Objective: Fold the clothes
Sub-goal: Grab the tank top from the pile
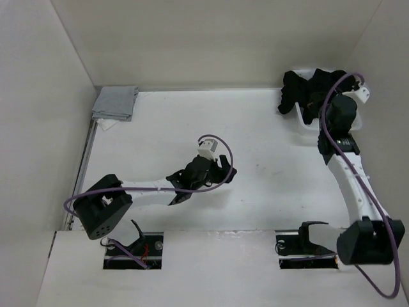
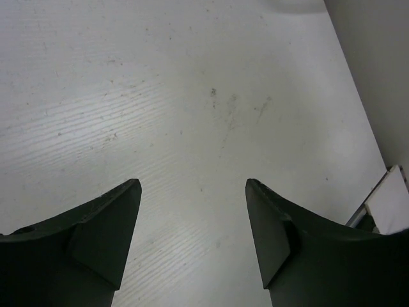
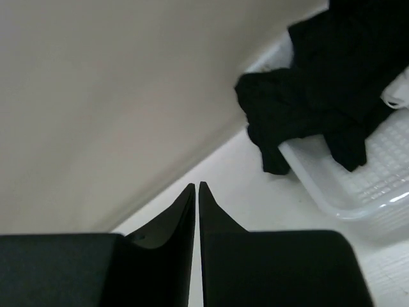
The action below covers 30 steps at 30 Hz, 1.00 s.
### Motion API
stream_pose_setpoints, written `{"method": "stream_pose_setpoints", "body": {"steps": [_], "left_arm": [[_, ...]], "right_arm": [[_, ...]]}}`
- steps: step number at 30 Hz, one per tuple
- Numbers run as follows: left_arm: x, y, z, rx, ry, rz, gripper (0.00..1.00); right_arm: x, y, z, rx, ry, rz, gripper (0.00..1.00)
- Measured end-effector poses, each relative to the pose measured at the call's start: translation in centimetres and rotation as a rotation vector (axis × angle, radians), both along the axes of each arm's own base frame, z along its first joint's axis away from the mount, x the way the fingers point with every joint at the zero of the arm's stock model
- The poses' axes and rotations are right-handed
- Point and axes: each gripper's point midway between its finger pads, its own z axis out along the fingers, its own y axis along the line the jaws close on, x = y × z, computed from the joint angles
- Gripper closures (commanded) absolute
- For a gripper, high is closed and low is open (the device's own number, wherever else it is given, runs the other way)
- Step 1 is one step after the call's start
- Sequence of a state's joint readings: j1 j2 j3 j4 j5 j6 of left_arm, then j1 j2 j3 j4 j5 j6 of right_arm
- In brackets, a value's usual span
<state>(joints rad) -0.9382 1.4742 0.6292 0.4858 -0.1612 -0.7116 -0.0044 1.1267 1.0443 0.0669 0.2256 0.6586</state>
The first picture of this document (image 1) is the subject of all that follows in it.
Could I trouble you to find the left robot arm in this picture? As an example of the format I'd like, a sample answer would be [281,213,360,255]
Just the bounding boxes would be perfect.
[71,155,237,270]

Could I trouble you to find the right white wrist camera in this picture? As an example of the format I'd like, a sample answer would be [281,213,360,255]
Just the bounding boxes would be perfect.
[351,83,370,104]

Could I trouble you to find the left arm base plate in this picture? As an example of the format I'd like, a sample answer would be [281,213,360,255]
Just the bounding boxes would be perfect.
[100,233,164,270]

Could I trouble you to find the folded white tank top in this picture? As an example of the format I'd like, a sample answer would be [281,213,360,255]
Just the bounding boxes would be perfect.
[96,118,120,131]

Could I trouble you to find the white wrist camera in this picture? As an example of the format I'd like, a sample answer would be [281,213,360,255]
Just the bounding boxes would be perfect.
[351,83,370,104]
[197,138,218,161]

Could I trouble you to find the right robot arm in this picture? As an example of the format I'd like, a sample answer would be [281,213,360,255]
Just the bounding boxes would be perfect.
[296,94,405,265]

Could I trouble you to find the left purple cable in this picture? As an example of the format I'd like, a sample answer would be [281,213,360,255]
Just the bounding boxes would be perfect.
[64,134,236,270]

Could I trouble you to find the black tank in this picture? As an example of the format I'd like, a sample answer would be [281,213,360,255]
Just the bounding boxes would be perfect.
[302,68,346,125]
[278,70,310,114]

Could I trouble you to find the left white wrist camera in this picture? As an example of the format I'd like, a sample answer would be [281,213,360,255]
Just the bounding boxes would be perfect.
[197,138,218,161]

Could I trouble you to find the folded grey tank top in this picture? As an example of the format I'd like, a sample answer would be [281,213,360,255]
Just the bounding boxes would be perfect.
[92,86,139,122]

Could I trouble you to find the white plastic basket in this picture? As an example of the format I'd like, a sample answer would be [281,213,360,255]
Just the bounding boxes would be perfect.
[289,68,365,132]

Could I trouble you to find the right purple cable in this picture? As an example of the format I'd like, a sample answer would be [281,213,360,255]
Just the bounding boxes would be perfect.
[321,72,402,299]

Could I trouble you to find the purple cable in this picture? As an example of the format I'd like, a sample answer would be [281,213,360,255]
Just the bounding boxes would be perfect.
[321,72,402,299]
[64,134,236,270]

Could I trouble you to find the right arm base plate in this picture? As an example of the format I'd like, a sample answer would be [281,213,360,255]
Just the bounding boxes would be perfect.
[275,233,339,269]

